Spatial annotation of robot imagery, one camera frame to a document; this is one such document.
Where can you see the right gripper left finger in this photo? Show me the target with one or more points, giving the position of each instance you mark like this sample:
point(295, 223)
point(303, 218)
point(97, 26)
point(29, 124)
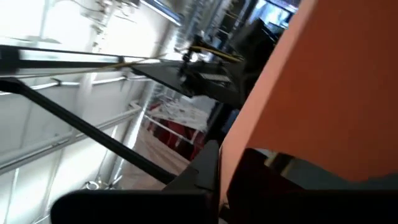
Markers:
point(140, 208)

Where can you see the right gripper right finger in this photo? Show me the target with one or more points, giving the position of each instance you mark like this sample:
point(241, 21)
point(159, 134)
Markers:
point(280, 208)

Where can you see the orange paper sheet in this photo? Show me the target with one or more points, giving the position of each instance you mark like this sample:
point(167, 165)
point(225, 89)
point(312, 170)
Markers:
point(326, 93)

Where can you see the red storage bin rack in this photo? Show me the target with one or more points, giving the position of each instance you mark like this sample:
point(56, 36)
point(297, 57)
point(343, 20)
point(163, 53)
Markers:
point(174, 133)

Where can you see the black divider panel yellow edge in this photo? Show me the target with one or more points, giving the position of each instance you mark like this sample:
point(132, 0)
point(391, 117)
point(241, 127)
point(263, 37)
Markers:
point(174, 77)

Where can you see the bright display screen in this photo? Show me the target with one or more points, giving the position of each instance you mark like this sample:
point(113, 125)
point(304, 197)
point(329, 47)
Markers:
point(273, 14)

